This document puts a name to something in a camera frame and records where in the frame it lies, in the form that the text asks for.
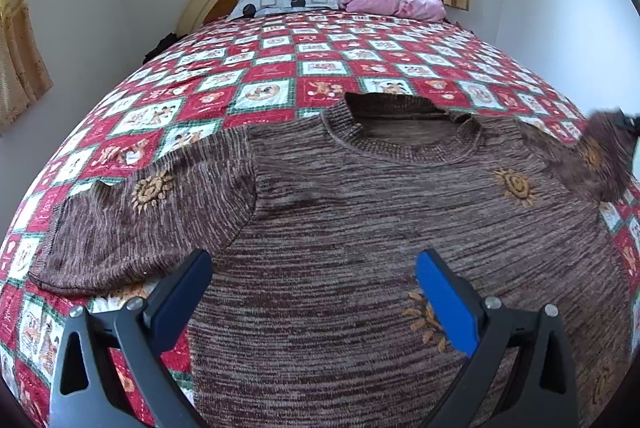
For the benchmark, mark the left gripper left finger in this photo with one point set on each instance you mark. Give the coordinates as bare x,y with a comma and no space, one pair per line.
86,390

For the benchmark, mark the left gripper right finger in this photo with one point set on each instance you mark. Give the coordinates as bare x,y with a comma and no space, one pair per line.
541,389

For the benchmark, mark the brown knitted sweater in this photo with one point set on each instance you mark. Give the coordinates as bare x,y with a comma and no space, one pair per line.
313,316

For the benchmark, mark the red patchwork holiday quilt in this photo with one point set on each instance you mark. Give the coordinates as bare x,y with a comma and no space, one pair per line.
227,74

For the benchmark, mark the yellow curtain side window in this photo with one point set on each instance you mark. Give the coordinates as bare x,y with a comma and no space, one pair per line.
24,77

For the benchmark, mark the pink pillow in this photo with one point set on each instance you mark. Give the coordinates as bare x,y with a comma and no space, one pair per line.
421,10

